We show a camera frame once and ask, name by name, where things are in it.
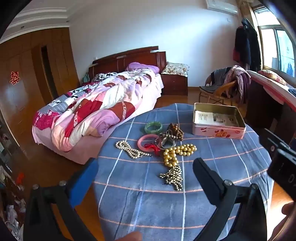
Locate dark gold bead strand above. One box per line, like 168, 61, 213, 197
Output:
159, 164, 183, 191

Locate white pearl necklace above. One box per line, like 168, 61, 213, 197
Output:
115, 140, 153, 160

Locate gold pearl necklace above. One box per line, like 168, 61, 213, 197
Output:
163, 143, 198, 168

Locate brown wooden bead bracelet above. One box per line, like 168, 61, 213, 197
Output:
167, 122, 185, 142

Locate pink bangle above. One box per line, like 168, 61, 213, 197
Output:
137, 134, 161, 153

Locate silver wristwatch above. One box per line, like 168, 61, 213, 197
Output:
154, 137, 176, 150

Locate red knotted cord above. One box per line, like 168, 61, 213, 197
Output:
144, 143, 162, 156

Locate green jade bracelet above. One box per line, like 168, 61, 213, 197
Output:
144, 121, 163, 135

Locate person's hand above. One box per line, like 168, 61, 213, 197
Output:
269, 202, 295, 240

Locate desk with red-striped cloth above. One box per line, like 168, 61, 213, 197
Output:
245, 70, 295, 144

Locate pink floral tin box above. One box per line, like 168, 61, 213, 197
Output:
192, 102, 246, 140

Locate floral pillow on desk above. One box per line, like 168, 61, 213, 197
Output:
258, 70, 287, 85

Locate paper in tin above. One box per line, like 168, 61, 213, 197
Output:
194, 110, 239, 127

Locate bed with patchwork quilt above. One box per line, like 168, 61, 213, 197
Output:
32, 68, 164, 164

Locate wicker chair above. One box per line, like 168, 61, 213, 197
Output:
198, 81, 237, 106

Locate blue plaid tablecloth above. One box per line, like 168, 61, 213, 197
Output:
93, 103, 273, 240

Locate clothes draped on chair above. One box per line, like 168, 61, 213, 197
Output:
203, 65, 251, 104

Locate window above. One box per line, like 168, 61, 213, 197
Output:
253, 6, 295, 79

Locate hanging dark coats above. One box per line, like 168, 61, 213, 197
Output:
233, 18, 261, 72

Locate dark wood nightstand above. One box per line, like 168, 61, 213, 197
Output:
161, 74, 188, 96

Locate floral cushion on nightstand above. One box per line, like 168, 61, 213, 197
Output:
162, 62, 189, 77

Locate red paper decoration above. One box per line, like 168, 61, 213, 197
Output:
10, 71, 20, 85

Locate wooden wardrobe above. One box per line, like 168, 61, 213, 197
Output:
1, 28, 79, 149

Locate white air conditioner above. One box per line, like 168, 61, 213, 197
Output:
205, 0, 238, 15

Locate dark wood headboard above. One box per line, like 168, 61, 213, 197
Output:
88, 46, 167, 79

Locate purple pillow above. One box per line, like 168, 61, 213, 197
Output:
125, 62, 159, 74

